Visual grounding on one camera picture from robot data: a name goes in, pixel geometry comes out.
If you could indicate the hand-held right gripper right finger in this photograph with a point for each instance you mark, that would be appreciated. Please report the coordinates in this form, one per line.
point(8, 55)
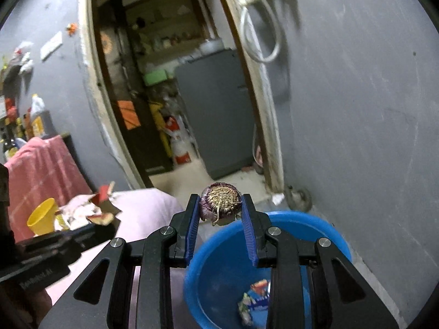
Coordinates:
point(249, 236)

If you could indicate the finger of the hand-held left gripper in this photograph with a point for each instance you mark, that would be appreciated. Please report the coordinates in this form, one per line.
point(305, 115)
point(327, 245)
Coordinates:
point(96, 234)

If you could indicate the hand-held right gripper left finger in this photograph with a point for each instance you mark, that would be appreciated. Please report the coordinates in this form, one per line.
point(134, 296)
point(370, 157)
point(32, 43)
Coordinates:
point(191, 233)

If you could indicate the pile of snack wrappers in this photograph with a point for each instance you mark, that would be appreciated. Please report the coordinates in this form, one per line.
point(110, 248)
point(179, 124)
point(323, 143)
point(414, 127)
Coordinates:
point(85, 205)

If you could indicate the red onion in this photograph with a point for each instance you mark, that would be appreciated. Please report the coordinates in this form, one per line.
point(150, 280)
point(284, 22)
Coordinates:
point(221, 198)

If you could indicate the blue plastic basin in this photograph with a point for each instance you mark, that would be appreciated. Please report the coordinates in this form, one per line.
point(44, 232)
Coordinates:
point(219, 281)

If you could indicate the blue zigzag-edged wrapper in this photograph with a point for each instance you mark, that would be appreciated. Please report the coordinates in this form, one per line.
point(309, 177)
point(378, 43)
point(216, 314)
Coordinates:
point(257, 294)

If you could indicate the person's left hand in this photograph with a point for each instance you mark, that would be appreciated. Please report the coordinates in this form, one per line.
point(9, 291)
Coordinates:
point(36, 305)

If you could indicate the yellow bowl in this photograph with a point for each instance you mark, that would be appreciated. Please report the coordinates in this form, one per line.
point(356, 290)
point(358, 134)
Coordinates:
point(41, 217)

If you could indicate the crumpled white tissue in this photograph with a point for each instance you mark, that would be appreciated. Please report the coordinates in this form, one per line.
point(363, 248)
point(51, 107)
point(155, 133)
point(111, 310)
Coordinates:
point(277, 198)

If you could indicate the pink checked blanket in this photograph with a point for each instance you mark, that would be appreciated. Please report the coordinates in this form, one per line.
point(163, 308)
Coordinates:
point(41, 171)

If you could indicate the white red sack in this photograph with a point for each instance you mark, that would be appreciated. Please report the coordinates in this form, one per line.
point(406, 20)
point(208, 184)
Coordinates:
point(180, 147)

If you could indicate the yellow bag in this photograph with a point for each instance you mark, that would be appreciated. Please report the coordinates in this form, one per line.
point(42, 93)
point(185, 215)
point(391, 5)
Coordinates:
point(159, 123)

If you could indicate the grey refrigerator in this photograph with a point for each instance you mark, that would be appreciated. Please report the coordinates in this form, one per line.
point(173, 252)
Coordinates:
point(216, 116)

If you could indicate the orange box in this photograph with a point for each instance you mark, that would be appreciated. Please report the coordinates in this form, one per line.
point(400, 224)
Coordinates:
point(128, 116)

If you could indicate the large cooking oil bottle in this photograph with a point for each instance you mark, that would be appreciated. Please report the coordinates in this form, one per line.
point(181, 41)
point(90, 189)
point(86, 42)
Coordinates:
point(41, 120)

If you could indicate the green box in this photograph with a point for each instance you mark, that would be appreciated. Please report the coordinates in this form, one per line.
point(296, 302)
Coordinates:
point(156, 77)

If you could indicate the metal pot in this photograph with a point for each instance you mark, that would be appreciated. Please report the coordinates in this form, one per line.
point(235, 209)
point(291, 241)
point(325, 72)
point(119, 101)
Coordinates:
point(211, 45)

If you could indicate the white plastic bag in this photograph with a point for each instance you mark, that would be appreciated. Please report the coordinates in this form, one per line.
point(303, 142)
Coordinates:
point(24, 58)

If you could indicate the wooden door frame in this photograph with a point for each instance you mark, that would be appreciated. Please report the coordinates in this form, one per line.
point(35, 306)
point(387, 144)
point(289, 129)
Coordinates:
point(271, 126)

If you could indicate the white wall power strip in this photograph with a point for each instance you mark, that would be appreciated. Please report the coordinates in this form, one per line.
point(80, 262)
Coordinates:
point(51, 45)

